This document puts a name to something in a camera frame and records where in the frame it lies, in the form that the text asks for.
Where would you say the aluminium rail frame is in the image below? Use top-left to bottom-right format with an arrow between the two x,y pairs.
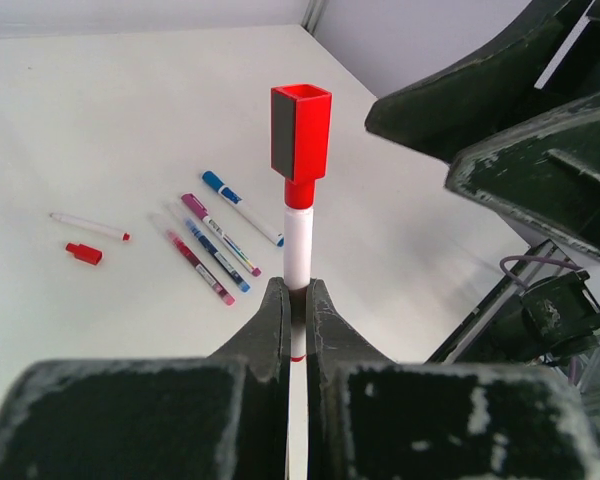
428,240 -> 600,367

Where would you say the small red pen cap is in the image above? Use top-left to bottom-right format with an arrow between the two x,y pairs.
270,84 -> 332,210

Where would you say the white pen blue print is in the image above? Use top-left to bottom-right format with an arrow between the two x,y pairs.
165,202 -> 250,293

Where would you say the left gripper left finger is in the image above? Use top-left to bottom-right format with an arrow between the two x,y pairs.
0,278 -> 291,479

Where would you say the thin white red pen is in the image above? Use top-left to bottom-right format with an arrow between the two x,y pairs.
283,207 -> 313,479

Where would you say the pink white pen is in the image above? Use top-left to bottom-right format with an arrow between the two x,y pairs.
181,193 -> 262,277

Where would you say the thin red tipped refill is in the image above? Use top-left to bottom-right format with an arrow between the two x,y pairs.
49,212 -> 131,242

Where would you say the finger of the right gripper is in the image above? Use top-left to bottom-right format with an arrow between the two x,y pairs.
445,91 -> 600,261
365,1 -> 590,163

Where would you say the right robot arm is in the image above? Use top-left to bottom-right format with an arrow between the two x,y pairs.
365,1 -> 600,365

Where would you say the white marker blue end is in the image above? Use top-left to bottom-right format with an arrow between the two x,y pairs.
201,170 -> 284,247

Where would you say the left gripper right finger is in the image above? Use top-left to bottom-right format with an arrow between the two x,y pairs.
306,280 -> 600,479

